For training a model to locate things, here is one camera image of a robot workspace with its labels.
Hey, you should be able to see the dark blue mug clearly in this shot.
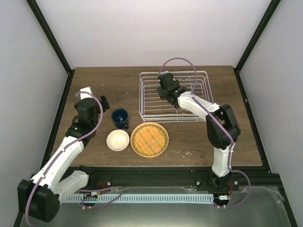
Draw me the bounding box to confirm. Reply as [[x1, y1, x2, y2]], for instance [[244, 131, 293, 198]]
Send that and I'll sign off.
[[111, 108, 129, 129]]

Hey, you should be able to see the white wire dish rack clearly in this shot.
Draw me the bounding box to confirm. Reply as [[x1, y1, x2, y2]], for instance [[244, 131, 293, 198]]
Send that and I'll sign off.
[[139, 70, 214, 123]]

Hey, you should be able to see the small white bowl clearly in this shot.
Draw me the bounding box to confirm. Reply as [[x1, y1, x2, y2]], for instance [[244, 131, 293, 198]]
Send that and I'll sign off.
[[106, 130, 130, 151]]

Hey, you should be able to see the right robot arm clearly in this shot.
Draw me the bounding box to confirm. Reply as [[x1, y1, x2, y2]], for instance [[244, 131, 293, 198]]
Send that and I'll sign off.
[[157, 71, 241, 191]]

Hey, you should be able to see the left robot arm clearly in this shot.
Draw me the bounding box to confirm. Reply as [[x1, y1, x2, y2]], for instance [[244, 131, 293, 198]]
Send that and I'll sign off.
[[17, 91, 109, 226]]

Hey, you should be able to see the round bamboo steamer tray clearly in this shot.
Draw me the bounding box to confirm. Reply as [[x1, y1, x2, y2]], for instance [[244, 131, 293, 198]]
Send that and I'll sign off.
[[130, 122, 169, 158]]

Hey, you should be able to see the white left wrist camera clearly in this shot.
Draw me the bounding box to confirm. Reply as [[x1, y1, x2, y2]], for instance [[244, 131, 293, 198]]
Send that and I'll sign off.
[[75, 87, 93, 100]]

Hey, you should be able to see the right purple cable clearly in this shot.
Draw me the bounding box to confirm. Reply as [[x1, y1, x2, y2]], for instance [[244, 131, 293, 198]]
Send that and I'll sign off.
[[159, 57, 251, 209]]

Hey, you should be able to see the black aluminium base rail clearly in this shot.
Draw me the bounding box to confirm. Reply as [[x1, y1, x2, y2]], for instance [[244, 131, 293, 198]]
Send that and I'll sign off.
[[30, 165, 280, 192]]

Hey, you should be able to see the light blue slotted cable duct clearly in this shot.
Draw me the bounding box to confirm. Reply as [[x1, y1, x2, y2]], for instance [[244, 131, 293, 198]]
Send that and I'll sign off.
[[64, 194, 214, 204]]

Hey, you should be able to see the left black frame post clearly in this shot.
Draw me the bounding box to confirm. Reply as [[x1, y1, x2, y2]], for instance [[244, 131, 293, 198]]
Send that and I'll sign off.
[[25, 0, 73, 74]]

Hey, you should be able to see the black frame post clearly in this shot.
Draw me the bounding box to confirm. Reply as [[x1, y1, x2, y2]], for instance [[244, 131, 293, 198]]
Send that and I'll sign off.
[[25, 0, 73, 74], [235, 0, 282, 70]]

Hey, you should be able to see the right black frame post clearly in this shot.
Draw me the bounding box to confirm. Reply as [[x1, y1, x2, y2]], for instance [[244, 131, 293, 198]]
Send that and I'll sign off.
[[235, 0, 282, 70]]

